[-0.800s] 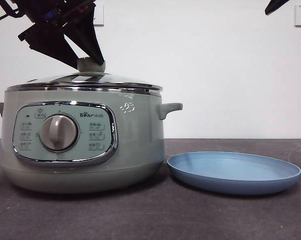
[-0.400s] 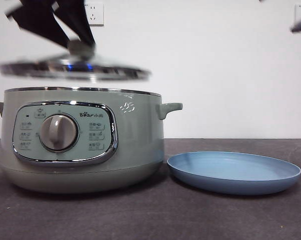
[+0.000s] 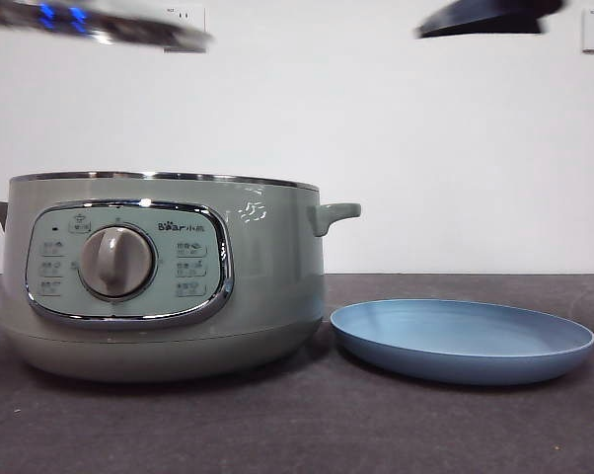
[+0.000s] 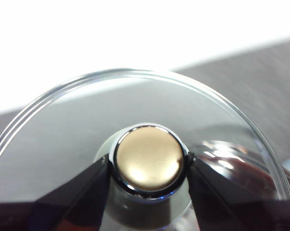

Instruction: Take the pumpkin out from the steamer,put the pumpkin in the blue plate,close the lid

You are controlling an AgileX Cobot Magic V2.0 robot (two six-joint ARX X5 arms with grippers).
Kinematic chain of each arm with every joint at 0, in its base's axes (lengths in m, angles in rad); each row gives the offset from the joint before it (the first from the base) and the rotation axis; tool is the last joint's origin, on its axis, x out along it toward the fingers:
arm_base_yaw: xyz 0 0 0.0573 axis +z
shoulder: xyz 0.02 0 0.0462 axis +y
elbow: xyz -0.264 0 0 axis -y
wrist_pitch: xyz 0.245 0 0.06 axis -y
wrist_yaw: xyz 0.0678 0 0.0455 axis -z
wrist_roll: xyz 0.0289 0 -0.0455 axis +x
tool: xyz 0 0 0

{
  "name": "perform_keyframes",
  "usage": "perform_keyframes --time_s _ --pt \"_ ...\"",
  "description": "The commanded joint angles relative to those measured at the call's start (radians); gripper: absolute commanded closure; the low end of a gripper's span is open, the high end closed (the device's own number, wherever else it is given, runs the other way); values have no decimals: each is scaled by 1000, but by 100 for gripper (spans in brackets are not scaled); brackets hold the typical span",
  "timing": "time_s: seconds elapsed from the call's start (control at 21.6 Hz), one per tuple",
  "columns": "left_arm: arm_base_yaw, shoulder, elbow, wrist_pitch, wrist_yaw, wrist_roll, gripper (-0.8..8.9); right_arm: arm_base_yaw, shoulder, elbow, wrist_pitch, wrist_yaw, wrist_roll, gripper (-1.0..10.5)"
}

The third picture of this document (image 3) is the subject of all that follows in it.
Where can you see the pale green electric steamer pot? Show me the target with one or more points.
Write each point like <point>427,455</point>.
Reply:
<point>267,276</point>

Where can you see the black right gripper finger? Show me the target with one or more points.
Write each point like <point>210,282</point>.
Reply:
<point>489,20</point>

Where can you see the glass lid with green knob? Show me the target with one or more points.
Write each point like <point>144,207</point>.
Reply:
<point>104,22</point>

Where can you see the blue plate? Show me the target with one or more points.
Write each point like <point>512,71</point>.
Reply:
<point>455,340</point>

